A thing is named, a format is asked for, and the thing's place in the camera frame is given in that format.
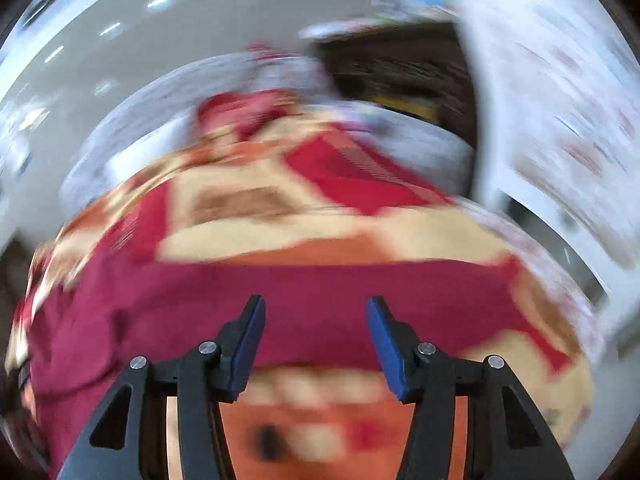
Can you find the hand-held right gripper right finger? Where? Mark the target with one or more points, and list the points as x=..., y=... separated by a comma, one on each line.
x=388, y=351

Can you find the maroon garment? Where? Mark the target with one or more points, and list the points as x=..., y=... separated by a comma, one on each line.
x=320, y=305

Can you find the orange red printed blanket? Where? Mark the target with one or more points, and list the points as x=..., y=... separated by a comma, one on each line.
x=280, y=220

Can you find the dark carved wooden furniture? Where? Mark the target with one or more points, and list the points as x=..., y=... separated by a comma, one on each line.
x=400, y=75

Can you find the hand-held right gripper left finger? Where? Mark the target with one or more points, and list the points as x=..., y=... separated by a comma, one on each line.
x=247, y=351

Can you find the large grey floral pillow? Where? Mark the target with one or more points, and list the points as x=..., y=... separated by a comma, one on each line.
x=150, y=110

